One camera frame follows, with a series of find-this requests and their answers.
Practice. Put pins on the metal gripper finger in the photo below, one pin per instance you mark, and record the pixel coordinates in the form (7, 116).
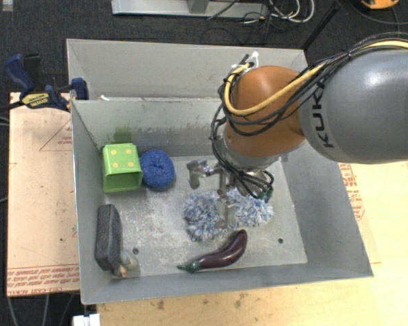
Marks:
(227, 212)
(194, 173)

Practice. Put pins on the blue and white fluffy cloth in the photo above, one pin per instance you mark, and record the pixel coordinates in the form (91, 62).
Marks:
(204, 216)

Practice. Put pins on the blue round scrubber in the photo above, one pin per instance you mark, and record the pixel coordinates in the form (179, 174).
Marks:
(157, 168)

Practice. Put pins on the purple toy eggplant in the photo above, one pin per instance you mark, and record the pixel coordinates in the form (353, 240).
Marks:
(226, 253)

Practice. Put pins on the grey metal bin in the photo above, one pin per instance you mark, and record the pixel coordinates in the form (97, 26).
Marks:
(163, 222)

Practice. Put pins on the green box with yellow dots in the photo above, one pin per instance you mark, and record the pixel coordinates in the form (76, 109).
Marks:
(120, 166)

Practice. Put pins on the dark grey flat block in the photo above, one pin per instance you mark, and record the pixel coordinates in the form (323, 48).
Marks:
(108, 236)

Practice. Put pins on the small grey toy animal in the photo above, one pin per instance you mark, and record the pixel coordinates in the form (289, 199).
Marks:
(128, 263)

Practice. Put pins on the small white strip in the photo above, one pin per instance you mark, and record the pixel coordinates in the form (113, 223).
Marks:
(104, 97)

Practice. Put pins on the brown cardboard board red print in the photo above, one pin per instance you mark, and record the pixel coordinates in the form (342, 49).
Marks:
(41, 195)

